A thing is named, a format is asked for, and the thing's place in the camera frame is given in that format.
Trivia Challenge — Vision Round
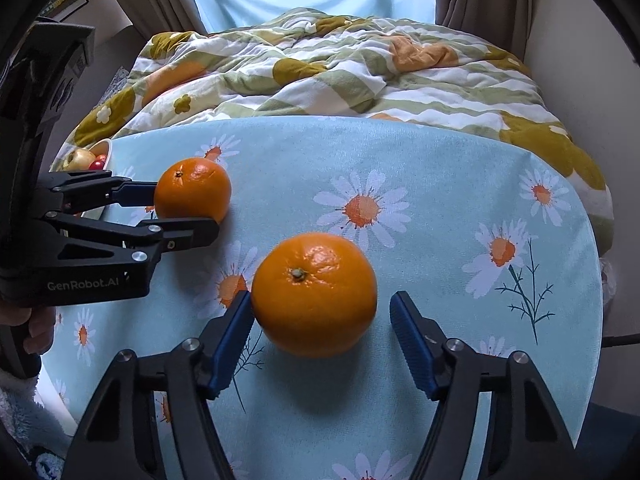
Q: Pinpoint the red cherry tomato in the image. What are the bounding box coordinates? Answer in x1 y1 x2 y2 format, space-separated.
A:
88 154 107 170

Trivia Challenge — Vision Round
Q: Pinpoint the large orange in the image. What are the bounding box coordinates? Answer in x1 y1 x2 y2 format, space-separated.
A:
154 157 232 223

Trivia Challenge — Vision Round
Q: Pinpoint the medium orange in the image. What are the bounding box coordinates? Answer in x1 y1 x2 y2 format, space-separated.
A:
250 232 378 359

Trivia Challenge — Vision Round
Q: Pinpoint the person's left hand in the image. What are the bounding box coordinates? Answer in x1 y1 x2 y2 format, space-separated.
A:
0 304 56 356

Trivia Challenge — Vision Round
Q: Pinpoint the yellow apple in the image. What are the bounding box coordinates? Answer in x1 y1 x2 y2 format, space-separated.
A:
62 148 96 171

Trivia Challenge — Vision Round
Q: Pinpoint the cream yellow duck bowl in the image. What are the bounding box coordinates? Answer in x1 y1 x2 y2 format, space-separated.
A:
86 140 112 171

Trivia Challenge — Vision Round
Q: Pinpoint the white fluffy sleeve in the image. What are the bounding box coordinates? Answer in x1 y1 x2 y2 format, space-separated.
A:
1 370 70 479

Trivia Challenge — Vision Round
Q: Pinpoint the grey headboard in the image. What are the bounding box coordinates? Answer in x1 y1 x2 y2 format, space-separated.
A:
40 25 145 171

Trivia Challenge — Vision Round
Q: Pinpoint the blue daisy tablecloth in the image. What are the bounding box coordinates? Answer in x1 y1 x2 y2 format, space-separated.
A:
43 117 602 479

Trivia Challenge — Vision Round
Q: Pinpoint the green striped floral duvet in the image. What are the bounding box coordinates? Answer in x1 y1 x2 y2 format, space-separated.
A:
53 8 614 252

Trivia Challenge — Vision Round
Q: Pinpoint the framed wall picture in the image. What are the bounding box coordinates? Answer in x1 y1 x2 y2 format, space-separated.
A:
39 0 89 22

